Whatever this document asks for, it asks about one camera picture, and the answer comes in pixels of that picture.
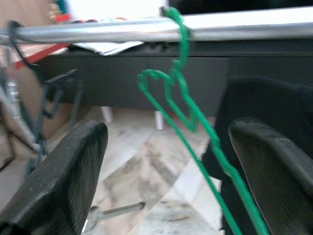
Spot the stack of white papers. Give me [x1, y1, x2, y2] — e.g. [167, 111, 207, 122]
[71, 40, 145, 57]

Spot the black tiered hanger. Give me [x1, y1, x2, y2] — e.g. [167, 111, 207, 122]
[6, 21, 84, 173]

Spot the silver metal clothes rack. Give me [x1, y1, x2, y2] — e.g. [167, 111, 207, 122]
[0, 18, 313, 232]

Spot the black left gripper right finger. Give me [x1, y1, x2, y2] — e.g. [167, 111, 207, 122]
[227, 117, 313, 235]

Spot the green wire hanger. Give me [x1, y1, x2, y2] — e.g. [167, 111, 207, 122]
[137, 6, 271, 235]

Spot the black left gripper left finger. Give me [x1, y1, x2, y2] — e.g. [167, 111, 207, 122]
[0, 119, 109, 235]

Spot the black flat television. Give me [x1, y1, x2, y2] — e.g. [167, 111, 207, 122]
[168, 0, 313, 16]

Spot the black shirt with green logo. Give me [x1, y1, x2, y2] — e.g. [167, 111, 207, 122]
[200, 75, 313, 235]

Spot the black television cabinet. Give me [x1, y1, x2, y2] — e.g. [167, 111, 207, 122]
[36, 41, 313, 111]

